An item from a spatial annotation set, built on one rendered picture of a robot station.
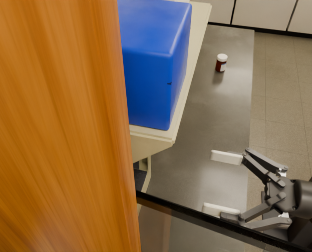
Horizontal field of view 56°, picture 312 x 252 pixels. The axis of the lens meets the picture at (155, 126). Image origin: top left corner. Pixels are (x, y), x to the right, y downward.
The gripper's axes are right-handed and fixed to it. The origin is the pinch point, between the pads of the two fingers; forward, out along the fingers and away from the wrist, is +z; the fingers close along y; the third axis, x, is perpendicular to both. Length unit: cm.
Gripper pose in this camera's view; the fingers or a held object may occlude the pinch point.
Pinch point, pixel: (212, 180)
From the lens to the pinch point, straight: 64.5
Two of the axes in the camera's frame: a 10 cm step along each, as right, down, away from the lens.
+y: -2.4, 7.1, -6.6
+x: 0.0, 6.9, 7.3
